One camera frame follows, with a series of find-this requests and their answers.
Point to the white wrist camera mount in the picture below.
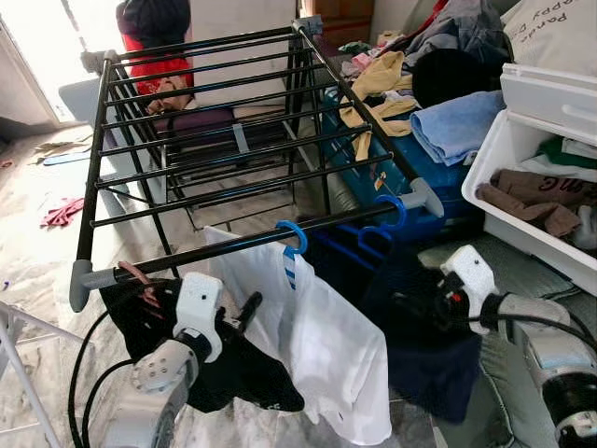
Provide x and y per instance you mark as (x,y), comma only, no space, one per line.
(199,308)
(471,275)

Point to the small pink garment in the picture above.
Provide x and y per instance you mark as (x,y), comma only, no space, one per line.
(359,63)

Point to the grey jacket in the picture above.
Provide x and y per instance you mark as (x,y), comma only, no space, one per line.
(457,28)

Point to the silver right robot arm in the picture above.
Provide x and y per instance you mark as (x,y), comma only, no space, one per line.
(550,355)

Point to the dark purple cushion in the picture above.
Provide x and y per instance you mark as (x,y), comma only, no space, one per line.
(196,119)

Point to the brown garment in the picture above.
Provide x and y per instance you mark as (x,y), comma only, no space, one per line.
(532,191)

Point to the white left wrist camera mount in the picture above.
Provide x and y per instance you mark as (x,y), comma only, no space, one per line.
(199,308)

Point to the brown wooden cabinet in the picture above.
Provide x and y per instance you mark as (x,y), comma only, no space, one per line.
(340,14)

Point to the blue plastic hanger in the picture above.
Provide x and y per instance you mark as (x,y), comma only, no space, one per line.
(302,235)
(401,210)

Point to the navy blue garment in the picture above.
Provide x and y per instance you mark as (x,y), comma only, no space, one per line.
(420,373)

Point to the pale grey garment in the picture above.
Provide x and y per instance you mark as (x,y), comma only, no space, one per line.
(583,229)

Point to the pink cloth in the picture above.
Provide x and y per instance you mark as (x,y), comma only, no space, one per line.
(63,213)

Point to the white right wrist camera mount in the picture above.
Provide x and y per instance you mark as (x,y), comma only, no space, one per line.
(471,275)

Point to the green garment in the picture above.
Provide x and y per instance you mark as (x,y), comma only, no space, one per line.
(569,154)

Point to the black clothes drying rack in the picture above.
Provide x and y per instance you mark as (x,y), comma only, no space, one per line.
(97,168)

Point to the grey green sofa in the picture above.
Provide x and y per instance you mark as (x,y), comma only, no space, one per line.
(522,280)

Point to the red garment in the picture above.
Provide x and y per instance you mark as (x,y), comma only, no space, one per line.
(159,63)

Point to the light blue towel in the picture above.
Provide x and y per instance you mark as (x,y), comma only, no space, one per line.
(457,126)

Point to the yellow garment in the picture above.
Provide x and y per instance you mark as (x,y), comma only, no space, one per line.
(382,79)

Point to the pink hanger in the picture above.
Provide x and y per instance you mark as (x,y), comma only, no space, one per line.
(135,272)

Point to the white plastic storage bin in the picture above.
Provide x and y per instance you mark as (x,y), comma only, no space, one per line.
(499,149)

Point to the blue suitcase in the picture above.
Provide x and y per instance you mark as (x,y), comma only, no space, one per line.
(438,177)

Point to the white shirt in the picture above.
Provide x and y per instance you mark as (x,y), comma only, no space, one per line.
(326,355)

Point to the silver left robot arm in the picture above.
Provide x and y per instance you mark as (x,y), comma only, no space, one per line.
(159,369)

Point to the white child chair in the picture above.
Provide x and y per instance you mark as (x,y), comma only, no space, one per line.
(79,98)

